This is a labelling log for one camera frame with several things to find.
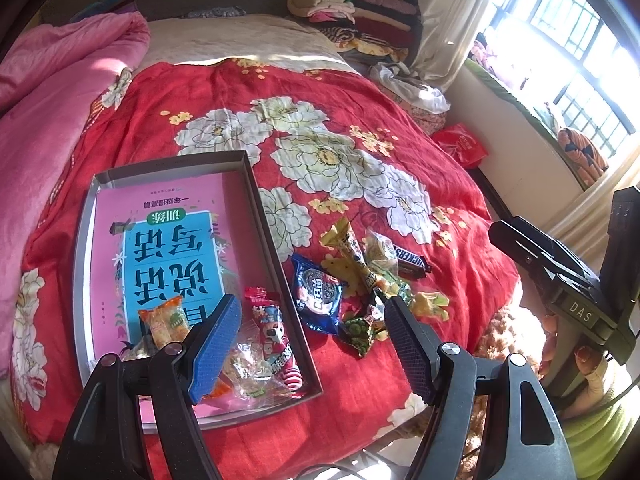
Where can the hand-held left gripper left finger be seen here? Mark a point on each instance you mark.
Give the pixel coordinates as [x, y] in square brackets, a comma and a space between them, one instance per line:
[220, 345]

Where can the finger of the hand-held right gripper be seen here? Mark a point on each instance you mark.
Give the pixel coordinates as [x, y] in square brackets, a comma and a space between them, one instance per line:
[542, 285]
[530, 245]

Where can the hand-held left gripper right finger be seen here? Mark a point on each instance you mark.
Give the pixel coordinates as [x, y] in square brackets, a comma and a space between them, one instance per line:
[405, 345]

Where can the clear bag of pastries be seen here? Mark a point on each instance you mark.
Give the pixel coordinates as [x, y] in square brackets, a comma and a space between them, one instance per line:
[250, 370]

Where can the dark green pea packet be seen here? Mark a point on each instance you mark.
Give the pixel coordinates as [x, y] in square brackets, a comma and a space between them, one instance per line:
[360, 332]

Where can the yellow-green snack packet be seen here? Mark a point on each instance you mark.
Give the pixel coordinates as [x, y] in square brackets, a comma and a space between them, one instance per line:
[432, 305]
[404, 294]

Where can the red cartoon snack packet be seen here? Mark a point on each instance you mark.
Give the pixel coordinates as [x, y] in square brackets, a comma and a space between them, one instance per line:
[272, 330]

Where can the orange cracker packet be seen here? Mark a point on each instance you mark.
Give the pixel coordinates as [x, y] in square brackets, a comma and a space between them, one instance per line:
[165, 322]

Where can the clear candy packet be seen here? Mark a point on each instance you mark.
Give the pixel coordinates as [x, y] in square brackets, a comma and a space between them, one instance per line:
[137, 350]

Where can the brown chocolate bar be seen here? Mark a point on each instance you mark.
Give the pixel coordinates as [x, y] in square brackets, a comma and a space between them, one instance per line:
[410, 260]

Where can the clear green-label pastry packet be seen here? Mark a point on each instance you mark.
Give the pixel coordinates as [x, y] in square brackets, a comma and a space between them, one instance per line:
[380, 250]

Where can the blue cookie packet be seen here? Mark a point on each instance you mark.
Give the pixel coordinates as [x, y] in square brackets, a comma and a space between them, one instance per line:
[320, 292]

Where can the yellow cone snack packet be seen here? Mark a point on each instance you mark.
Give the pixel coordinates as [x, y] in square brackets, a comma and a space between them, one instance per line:
[350, 250]

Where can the grey shallow box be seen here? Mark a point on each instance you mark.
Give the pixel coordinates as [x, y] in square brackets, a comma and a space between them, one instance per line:
[262, 220]

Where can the person's right forearm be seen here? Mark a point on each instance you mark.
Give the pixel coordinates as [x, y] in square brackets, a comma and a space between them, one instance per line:
[610, 435]

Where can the person's right hand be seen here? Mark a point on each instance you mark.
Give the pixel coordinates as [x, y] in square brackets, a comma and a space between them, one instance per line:
[587, 360]

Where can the beige fluffy rug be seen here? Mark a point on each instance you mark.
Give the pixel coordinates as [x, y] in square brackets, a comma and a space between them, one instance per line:
[510, 330]

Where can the white curtain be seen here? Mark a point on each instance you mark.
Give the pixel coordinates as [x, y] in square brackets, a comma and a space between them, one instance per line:
[590, 205]
[460, 10]

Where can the red floral blanket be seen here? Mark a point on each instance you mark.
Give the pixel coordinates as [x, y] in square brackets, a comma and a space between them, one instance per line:
[450, 260]

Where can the pink and blue book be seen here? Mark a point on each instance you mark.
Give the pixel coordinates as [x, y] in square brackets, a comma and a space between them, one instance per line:
[165, 260]

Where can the orange patterned cushion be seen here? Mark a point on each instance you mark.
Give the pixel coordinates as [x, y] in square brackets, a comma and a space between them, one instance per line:
[582, 152]

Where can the red plastic bag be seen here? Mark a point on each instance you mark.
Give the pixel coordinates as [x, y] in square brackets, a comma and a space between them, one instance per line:
[462, 145]

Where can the green windowsill mat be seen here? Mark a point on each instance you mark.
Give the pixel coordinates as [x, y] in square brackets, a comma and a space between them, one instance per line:
[520, 105]

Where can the white crumpled cloth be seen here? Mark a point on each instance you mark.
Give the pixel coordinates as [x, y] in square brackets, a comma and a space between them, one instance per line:
[410, 85]

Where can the barred window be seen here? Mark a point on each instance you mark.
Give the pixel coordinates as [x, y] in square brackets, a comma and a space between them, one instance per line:
[575, 20]

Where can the pile of folded clothes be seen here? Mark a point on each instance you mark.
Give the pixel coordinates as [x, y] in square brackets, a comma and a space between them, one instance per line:
[380, 15]

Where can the pink quilt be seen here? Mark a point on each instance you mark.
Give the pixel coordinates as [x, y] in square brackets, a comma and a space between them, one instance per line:
[50, 110]

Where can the cream bed sheet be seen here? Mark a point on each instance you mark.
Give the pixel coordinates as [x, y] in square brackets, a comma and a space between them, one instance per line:
[240, 40]

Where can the dark patterned pillow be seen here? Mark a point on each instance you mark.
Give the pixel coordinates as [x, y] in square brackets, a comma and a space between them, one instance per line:
[215, 11]

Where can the blue patterned cloth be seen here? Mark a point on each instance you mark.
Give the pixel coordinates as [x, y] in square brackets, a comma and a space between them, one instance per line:
[107, 5]

